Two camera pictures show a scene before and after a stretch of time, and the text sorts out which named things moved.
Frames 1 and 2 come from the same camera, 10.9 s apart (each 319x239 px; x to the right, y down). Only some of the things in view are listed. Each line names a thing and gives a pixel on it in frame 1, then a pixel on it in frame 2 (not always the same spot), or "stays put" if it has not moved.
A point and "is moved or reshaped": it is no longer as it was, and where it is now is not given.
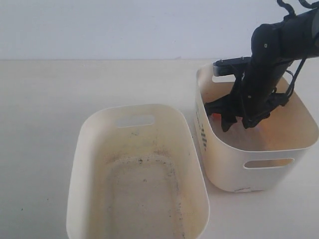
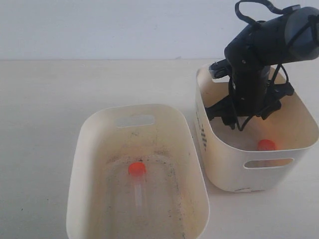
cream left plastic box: [136, 174] stays put
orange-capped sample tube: [216, 117] is moved or reshaped
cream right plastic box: [274, 154] stays put
